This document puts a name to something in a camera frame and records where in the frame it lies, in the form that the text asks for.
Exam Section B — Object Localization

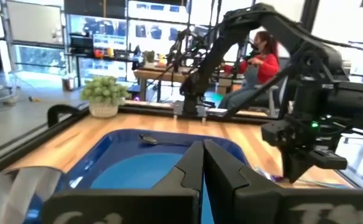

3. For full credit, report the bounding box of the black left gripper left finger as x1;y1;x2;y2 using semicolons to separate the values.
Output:
41;141;204;224

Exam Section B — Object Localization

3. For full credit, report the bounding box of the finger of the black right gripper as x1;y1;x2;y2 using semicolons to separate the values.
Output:
296;152;313;184
282;152;298;184

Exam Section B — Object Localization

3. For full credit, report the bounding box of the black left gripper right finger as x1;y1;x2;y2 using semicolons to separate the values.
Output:
203;139;363;224

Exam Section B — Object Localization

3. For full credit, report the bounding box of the iridescent metal fork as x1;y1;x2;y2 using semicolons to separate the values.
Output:
254;166;354;189

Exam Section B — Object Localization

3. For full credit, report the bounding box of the blue plate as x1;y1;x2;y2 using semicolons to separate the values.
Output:
90;152;215;224

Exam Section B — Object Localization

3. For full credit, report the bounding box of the dark metal spoon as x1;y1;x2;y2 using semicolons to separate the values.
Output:
138;133;195;148

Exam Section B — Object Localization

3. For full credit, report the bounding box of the blue plastic tray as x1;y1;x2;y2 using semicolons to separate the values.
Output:
22;128;251;224

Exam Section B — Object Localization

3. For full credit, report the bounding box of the grey mesh office chair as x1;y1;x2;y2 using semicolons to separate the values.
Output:
253;76;291;118

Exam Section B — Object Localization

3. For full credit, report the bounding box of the person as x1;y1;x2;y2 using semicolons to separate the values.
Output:
218;30;281;110

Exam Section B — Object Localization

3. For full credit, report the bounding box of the wooden desk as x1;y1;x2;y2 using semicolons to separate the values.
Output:
132;66;245;102

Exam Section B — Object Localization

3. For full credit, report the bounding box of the green plant in white pot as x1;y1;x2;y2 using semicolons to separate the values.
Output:
79;75;131;119

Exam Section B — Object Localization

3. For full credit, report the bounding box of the small potted desk plant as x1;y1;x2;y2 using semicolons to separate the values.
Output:
143;49;156;63

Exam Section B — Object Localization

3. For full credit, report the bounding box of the black desk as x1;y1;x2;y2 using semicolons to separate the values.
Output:
67;51;139;88

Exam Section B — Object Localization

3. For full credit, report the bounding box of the small waste bin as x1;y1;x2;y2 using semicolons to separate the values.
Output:
61;75;76;92

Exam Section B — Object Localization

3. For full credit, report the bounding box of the whiteboard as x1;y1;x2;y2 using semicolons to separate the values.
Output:
6;0;64;46

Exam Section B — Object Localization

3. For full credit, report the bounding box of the black curved bracket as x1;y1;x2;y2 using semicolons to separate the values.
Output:
47;104;80;129

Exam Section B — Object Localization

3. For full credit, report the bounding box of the black aluminium table frame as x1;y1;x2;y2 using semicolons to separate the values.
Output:
0;0;363;187

